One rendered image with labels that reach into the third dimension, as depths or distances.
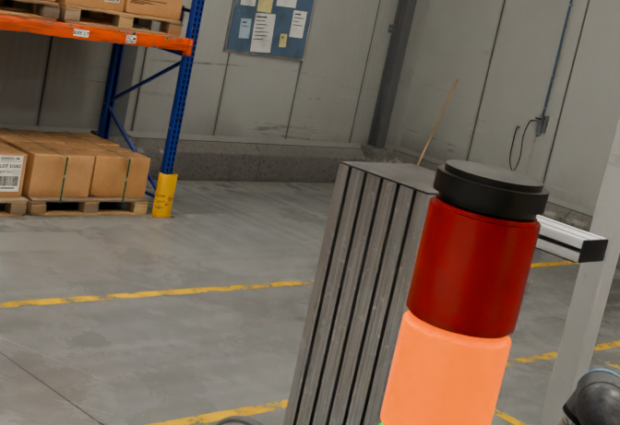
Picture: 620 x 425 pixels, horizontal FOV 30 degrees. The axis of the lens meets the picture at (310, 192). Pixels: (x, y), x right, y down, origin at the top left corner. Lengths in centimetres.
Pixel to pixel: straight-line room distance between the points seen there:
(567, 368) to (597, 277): 45
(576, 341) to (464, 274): 496
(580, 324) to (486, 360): 492
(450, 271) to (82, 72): 1081
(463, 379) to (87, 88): 1087
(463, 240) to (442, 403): 7
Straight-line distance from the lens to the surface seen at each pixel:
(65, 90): 1122
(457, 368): 51
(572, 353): 547
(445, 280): 50
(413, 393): 52
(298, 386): 257
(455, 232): 50
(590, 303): 541
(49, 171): 974
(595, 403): 264
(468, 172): 50
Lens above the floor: 241
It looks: 11 degrees down
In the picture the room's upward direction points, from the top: 12 degrees clockwise
